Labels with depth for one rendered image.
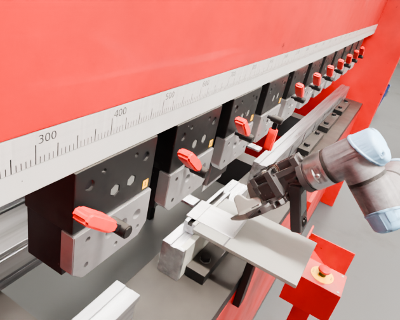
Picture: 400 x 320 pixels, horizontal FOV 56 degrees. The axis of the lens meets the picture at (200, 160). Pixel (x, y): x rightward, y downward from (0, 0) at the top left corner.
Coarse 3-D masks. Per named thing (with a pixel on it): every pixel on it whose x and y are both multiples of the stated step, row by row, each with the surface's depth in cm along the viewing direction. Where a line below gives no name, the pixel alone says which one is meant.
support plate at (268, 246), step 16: (224, 208) 99; (256, 224) 96; (272, 224) 98; (208, 240) 88; (224, 240) 88; (240, 240) 89; (256, 240) 91; (272, 240) 92; (288, 240) 93; (304, 240) 94; (240, 256) 85; (256, 256) 86; (272, 256) 87; (288, 256) 88; (304, 256) 89; (272, 272) 82; (288, 272) 83
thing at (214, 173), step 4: (212, 168) 86; (216, 168) 89; (224, 168) 94; (212, 172) 88; (216, 172) 90; (220, 172) 93; (208, 176) 87; (212, 176) 89; (216, 176) 91; (220, 176) 97; (204, 180) 88; (208, 180) 88; (212, 180) 90; (204, 184) 88; (208, 184) 92; (204, 188) 90
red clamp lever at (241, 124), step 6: (234, 120) 71; (240, 120) 70; (246, 120) 71; (240, 126) 71; (246, 126) 72; (240, 132) 74; (246, 132) 74; (240, 138) 79; (246, 138) 78; (252, 138) 77
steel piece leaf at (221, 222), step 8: (208, 208) 98; (216, 208) 98; (208, 216) 95; (216, 216) 95; (224, 216) 96; (232, 216) 97; (208, 224) 92; (216, 224) 92; (224, 224) 93; (232, 224) 94; (240, 224) 91; (224, 232) 90; (232, 232) 91
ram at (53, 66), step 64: (0, 0) 26; (64, 0) 30; (128, 0) 36; (192, 0) 46; (256, 0) 62; (320, 0) 98; (384, 0) 227; (0, 64) 27; (64, 64) 33; (128, 64) 40; (192, 64) 52; (0, 128) 30; (128, 128) 45; (0, 192) 32
